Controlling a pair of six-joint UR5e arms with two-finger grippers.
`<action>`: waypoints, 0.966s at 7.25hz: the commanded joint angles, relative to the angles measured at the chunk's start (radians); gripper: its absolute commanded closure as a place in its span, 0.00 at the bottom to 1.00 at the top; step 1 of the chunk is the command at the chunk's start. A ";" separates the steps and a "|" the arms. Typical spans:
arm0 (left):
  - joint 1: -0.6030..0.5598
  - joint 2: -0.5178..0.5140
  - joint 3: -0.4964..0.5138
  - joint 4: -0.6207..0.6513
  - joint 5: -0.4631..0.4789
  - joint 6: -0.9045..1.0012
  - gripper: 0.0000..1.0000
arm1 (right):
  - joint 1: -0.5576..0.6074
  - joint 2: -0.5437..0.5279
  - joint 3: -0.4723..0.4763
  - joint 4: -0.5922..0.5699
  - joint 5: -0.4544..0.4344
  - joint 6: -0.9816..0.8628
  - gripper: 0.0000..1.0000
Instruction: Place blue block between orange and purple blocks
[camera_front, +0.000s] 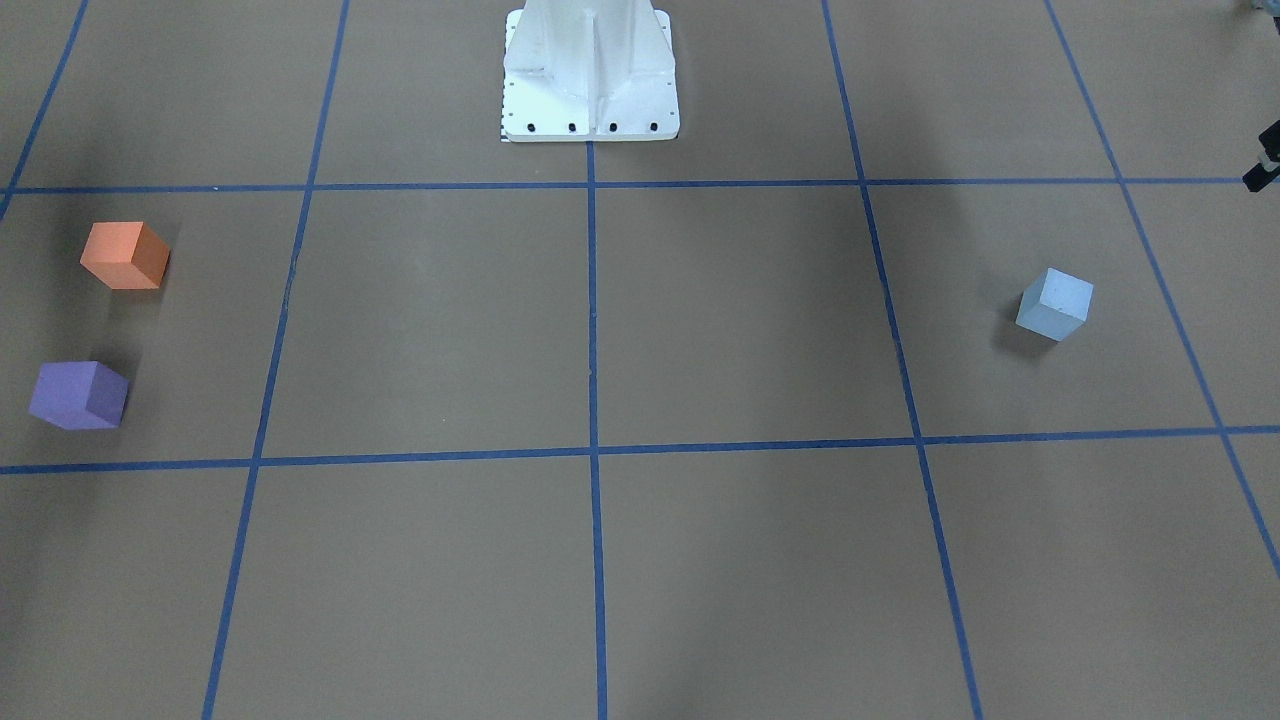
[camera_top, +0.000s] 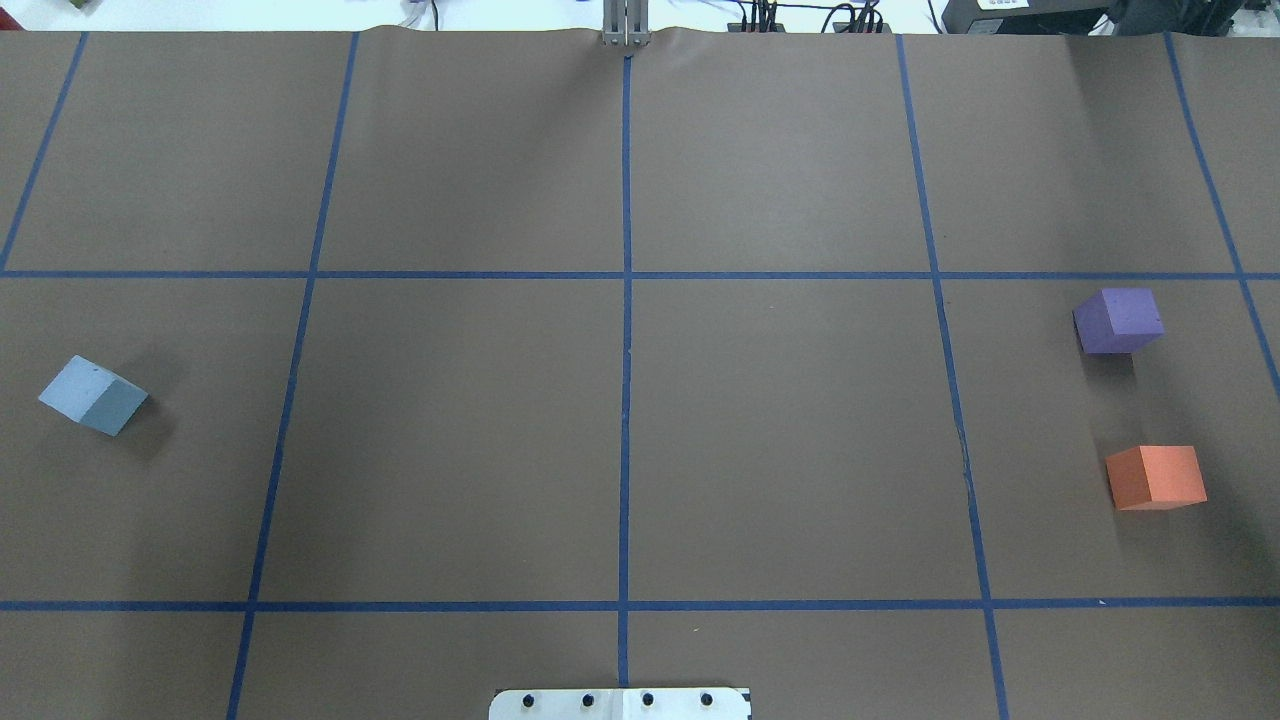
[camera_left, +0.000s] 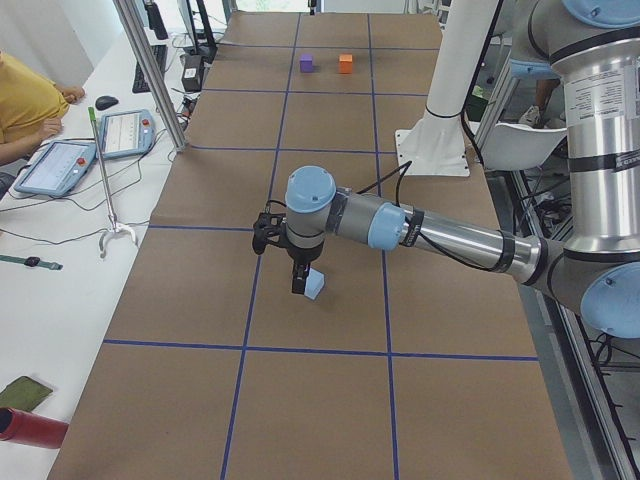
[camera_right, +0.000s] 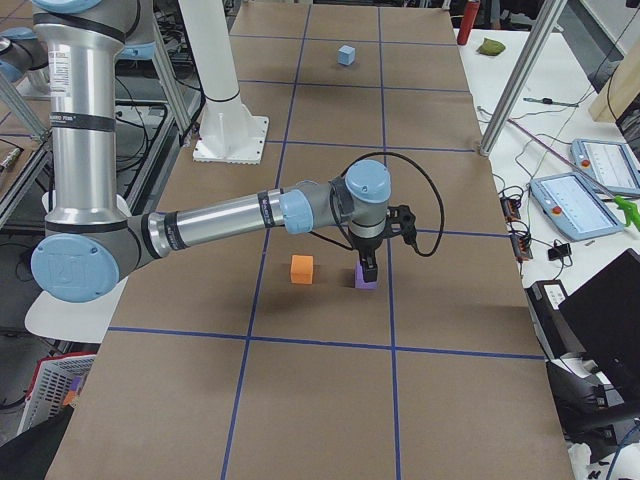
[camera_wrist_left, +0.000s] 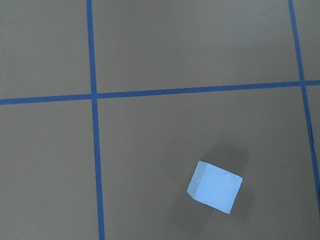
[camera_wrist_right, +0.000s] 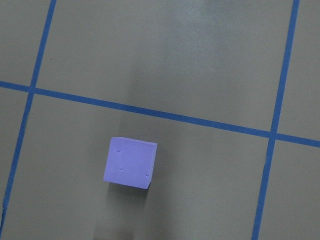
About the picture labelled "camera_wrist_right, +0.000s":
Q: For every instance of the purple foam block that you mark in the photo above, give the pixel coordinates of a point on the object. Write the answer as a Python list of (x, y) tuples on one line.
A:
[(130, 162)]

